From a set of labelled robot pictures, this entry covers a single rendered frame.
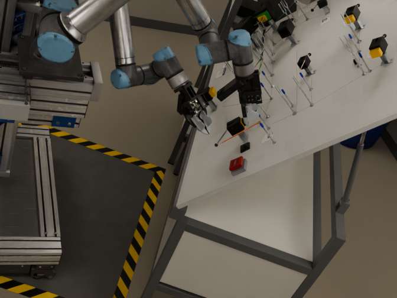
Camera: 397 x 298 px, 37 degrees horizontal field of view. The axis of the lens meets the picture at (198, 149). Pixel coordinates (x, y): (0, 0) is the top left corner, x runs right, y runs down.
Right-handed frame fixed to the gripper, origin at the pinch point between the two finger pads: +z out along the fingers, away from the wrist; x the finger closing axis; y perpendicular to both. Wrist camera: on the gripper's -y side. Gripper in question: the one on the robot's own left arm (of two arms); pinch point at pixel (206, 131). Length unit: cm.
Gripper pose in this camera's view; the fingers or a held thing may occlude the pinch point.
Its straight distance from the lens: 227.7
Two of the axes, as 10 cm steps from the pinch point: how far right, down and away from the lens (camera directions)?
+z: 5.1, 8.5, 1.2
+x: 7.6, -5.1, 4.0
